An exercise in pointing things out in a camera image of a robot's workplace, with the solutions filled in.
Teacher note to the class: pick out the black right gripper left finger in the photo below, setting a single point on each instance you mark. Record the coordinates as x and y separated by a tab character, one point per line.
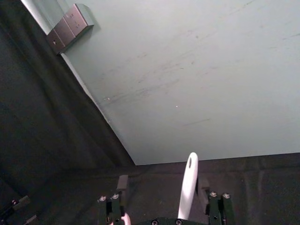
113	206

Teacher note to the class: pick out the black table cloth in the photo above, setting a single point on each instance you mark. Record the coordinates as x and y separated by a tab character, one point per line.
47	122

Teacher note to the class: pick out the grey metal wall box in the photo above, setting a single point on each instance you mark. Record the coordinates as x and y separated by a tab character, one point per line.
70	28

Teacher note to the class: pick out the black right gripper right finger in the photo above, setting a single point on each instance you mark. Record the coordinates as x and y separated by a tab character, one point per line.
218	207

